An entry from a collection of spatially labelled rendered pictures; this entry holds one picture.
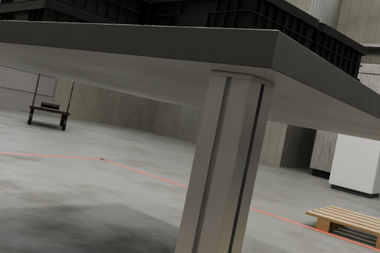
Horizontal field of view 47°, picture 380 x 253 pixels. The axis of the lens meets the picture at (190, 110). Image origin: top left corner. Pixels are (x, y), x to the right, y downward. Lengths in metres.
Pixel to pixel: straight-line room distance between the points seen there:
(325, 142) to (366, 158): 1.97
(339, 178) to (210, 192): 6.12
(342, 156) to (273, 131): 2.60
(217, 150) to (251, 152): 0.04
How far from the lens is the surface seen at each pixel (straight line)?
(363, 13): 10.44
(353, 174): 6.58
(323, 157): 8.40
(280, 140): 8.84
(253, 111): 0.53
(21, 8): 1.33
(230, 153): 0.51
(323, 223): 3.30
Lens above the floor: 0.60
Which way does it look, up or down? 1 degrees up
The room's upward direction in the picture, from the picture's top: 11 degrees clockwise
